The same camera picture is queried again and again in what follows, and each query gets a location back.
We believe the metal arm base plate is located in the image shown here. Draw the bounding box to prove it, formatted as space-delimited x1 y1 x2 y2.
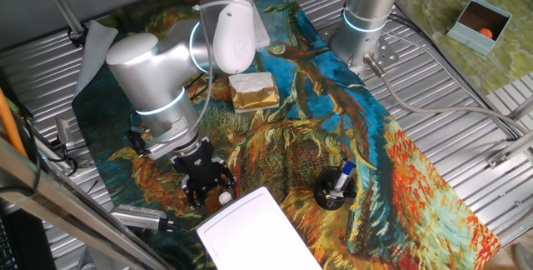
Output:
318 23 401 80

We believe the black pen holder cup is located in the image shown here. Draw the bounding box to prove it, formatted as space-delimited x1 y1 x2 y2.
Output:
313 165 358 212

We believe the white plastic tray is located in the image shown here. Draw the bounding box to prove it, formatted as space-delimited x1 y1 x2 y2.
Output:
195 185 324 270

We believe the long silver camera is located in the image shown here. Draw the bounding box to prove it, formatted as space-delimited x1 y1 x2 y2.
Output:
110 203 176 233

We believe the aluminium profile rail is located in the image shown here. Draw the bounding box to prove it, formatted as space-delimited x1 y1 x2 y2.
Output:
486 130 533 169
506 93 533 121

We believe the blue capped marker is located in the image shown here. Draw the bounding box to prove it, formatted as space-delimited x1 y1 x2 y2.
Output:
331 159 356 196

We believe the sunflower painting cloth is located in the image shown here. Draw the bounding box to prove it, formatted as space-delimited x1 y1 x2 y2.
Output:
71 0 503 270

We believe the grey shoe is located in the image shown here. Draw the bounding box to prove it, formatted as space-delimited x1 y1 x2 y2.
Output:
512 242 533 270

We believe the black desktop device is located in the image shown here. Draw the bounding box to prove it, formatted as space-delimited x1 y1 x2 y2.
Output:
0 201 57 270

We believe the grey tripod pole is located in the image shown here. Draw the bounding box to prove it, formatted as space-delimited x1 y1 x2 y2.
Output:
35 0 88 48

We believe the gold tissue box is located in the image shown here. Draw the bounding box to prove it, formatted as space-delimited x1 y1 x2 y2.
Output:
227 71 281 114

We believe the black pen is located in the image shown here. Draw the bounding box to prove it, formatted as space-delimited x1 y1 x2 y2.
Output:
325 189 358 208

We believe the white power strip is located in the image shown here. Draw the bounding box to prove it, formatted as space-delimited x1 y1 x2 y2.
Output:
252 9 271 53

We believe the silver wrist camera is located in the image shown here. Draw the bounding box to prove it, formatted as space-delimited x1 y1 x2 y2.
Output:
143 130 199 162

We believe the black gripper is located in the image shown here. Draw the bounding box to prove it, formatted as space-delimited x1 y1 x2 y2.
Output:
171 143 237 212

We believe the metal frame beam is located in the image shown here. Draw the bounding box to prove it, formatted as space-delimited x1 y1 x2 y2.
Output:
0 136 176 270

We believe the thin grey cable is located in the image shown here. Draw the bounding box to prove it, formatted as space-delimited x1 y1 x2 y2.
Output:
192 2 216 133

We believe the light blue box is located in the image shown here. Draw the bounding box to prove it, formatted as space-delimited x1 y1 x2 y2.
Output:
446 0 513 58

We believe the black cable bundle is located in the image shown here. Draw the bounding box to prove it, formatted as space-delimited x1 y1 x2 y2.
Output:
335 0 520 140

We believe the thick grey cable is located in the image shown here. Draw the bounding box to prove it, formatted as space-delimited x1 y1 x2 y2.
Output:
362 52 532 136

